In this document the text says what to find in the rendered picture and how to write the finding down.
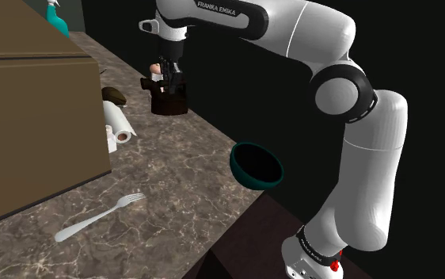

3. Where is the teal bowl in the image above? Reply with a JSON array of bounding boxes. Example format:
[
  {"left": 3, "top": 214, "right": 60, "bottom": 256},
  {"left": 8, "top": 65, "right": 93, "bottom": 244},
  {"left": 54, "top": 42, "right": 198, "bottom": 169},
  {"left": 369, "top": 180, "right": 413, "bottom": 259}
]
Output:
[{"left": 229, "top": 141, "right": 285, "bottom": 192}]

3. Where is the dark brown pot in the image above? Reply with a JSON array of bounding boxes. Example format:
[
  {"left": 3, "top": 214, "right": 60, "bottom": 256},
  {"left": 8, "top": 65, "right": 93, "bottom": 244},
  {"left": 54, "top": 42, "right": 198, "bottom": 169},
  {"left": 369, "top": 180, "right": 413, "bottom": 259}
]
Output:
[{"left": 139, "top": 73, "right": 189, "bottom": 117}]

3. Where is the brown cabinet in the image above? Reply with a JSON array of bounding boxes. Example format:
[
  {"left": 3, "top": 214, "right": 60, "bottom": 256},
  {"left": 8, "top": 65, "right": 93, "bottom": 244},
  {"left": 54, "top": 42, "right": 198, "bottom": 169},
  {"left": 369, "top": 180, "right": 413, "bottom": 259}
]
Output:
[{"left": 0, "top": 0, "right": 112, "bottom": 232}]

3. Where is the teal spray bottle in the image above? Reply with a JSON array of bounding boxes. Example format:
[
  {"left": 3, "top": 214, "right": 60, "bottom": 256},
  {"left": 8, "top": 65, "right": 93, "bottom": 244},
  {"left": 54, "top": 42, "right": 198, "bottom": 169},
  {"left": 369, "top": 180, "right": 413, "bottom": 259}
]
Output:
[{"left": 45, "top": 0, "right": 70, "bottom": 39}]

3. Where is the white paper towel roll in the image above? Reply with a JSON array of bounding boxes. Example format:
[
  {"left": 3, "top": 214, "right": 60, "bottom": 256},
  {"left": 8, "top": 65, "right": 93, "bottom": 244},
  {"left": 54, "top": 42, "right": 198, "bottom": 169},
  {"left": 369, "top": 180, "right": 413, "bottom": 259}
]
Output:
[{"left": 102, "top": 100, "right": 138, "bottom": 145}]

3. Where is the dark olive rounded object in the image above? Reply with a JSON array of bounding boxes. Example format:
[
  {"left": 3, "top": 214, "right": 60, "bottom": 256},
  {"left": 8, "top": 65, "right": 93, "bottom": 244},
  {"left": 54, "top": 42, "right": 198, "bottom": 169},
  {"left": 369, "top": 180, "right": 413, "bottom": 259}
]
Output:
[{"left": 101, "top": 86, "right": 128, "bottom": 107}]

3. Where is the small white cylinder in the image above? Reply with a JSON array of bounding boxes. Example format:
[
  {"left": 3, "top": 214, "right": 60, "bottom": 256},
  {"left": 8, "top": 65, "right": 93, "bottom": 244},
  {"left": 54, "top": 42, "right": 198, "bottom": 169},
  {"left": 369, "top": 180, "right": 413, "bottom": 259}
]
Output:
[{"left": 105, "top": 124, "right": 118, "bottom": 155}]

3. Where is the pale pink round-headed object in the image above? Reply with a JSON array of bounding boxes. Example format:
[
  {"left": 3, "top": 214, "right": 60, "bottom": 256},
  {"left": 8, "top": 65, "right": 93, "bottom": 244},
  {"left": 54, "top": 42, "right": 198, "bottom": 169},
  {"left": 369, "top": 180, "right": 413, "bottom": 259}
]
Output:
[{"left": 148, "top": 63, "right": 165, "bottom": 83}]

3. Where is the silver fork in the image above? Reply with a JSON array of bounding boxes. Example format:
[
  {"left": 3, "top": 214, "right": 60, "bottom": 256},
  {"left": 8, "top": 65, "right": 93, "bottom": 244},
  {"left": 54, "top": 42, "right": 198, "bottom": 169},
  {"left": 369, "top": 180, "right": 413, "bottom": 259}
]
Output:
[{"left": 54, "top": 192, "right": 147, "bottom": 243}]

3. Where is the dark robot stand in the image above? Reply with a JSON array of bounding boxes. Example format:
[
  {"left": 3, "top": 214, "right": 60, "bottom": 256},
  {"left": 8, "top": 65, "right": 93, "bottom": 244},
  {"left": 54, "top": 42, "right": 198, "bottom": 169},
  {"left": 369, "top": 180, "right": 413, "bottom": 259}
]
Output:
[{"left": 181, "top": 192, "right": 375, "bottom": 279}]

